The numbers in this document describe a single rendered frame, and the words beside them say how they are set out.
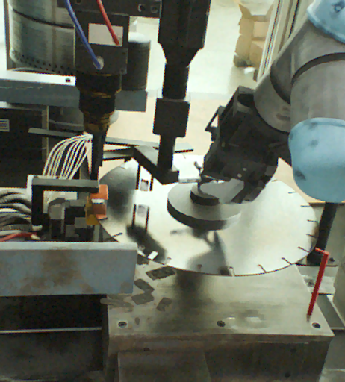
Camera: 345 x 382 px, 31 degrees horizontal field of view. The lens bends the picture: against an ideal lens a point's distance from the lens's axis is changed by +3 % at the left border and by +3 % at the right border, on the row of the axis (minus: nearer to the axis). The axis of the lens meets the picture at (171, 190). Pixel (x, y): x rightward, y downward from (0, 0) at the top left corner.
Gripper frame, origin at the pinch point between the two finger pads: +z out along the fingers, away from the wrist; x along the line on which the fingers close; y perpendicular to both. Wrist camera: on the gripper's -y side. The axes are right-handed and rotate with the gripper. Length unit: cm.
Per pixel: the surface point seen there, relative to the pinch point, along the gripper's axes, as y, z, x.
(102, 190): 16.9, 5.5, 0.6
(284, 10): -33, 47, -98
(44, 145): 25.7, 34.6, -23.6
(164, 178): 10.0, -2.0, 1.1
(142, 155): 12.9, 0.5, -3.4
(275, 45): -34, 56, -93
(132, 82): 14.8, 7.3, -21.6
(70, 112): 21, 54, -47
